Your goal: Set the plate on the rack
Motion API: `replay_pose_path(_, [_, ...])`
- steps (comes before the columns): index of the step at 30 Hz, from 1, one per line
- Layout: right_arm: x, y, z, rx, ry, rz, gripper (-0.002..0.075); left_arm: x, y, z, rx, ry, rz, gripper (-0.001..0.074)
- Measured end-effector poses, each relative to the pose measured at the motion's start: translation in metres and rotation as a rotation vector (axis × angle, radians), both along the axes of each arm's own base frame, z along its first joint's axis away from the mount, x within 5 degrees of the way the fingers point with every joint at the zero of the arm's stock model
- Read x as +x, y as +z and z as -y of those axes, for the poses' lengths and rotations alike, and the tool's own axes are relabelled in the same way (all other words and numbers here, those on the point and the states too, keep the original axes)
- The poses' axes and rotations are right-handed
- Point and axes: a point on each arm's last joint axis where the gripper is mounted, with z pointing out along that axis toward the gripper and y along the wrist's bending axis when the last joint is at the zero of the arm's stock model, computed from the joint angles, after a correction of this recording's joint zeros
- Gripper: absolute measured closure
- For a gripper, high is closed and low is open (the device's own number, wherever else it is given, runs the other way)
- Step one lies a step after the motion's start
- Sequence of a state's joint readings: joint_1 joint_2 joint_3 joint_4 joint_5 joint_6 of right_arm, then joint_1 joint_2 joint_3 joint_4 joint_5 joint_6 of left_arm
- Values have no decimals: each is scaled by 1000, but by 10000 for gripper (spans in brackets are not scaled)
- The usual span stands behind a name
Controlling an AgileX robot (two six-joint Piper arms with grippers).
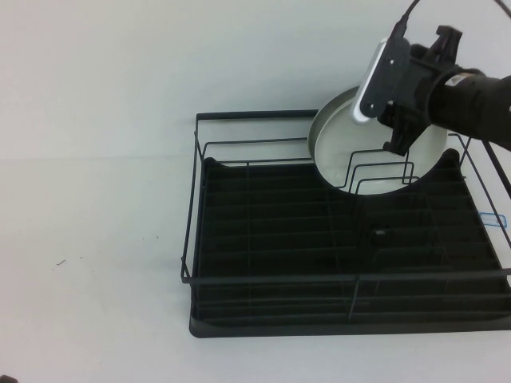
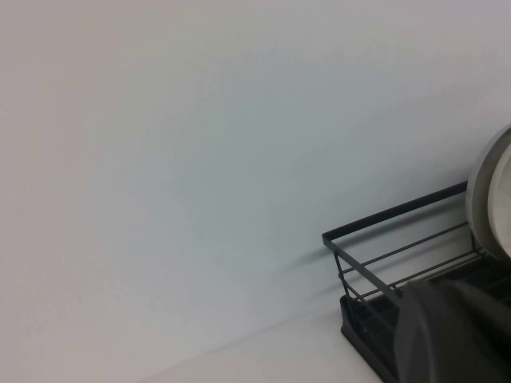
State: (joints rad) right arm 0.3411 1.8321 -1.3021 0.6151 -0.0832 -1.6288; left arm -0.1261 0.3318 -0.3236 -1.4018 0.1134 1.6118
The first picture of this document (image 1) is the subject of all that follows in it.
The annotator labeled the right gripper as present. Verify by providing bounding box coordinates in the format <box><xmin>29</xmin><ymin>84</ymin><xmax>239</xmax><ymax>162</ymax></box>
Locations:
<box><xmin>382</xmin><ymin>26</ymin><xmax>464</xmax><ymax>156</ymax></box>

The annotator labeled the black right camera cable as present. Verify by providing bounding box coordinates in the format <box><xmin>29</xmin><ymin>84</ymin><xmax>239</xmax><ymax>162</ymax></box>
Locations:
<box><xmin>393</xmin><ymin>0</ymin><xmax>424</xmax><ymax>45</ymax></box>

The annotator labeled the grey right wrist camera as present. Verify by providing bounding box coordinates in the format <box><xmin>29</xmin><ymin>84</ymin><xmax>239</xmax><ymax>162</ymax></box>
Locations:
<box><xmin>350</xmin><ymin>38</ymin><xmax>388</xmax><ymax>125</ymax></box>

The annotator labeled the black wire dish rack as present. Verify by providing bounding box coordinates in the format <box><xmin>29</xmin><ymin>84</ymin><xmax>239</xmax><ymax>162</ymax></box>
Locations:
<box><xmin>180</xmin><ymin>109</ymin><xmax>511</xmax><ymax>324</ymax></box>

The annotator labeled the white round plate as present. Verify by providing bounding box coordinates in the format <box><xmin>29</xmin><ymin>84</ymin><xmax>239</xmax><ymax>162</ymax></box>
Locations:
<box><xmin>314</xmin><ymin>99</ymin><xmax>448</xmax><ymax>196</ymax></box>

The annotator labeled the grey round plate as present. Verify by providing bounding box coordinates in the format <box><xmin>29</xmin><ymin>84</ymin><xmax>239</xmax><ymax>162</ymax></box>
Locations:
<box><xmin>309</xmin><ymin>88</ymin><xmax>360</xmax><ymax>160</ymax></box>

